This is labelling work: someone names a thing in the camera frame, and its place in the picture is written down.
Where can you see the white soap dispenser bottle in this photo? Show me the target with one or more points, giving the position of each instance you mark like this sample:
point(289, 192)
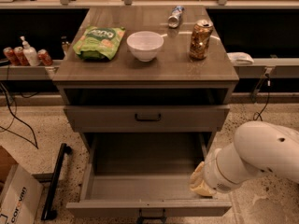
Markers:
point(30, 53)

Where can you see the lying blue silver can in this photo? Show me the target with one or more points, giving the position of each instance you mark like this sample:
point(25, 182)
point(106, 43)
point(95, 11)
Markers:
point(175, 17)

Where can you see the white folded cloth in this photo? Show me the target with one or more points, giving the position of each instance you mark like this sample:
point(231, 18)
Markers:
point(240, 58)

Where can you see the grey top drawer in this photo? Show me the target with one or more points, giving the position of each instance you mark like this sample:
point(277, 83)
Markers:
point(146, 119)

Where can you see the grey drawer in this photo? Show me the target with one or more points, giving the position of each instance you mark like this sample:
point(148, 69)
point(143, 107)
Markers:
point(146, 176)
point(146, 119)

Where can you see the white bowl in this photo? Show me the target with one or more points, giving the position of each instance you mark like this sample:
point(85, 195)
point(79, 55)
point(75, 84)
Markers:
point(145, 45)

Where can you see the red can right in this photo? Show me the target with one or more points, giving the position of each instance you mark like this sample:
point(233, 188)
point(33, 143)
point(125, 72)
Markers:
point(44, 57)

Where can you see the black metal bar stand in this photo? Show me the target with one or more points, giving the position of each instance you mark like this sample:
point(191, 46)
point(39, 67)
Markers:
point(48, 213)

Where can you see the red can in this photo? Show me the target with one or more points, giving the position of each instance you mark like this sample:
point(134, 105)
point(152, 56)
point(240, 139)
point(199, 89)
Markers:
point(44, 57)
point(9, 53)
point(20, 55)

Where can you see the grey shelf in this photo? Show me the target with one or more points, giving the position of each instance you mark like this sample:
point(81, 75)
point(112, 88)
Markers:
point(41, 72)
point(277, 68)

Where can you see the grey shelf right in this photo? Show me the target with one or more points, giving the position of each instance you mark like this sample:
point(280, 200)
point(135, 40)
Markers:
point(277, 68)

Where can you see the green chip bag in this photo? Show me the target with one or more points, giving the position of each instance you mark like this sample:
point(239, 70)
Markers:
point(98, 43)

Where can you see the gold soda can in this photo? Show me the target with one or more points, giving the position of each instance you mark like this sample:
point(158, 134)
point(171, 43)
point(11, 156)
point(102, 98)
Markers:
point(201, 34)

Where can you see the grey cabinet frame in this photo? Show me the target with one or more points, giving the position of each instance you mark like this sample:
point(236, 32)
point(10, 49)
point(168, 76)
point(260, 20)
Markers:
point(171, 78)

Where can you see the small dark bottle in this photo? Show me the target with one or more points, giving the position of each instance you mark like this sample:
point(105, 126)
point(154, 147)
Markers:
point(65, 45)

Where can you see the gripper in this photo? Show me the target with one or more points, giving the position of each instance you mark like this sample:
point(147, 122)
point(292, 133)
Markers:
point(217, 174)

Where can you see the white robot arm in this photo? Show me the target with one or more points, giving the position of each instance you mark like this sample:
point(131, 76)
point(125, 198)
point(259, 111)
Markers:
point(259, 148)

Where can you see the red can far left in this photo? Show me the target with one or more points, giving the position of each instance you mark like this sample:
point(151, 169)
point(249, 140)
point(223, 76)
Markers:
point(9, 53)

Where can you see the cardboard box with white label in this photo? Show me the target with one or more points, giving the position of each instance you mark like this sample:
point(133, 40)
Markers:
point(20, 192)

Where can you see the grey shelf left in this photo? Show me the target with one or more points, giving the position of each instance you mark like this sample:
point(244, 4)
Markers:
point(41, 72)

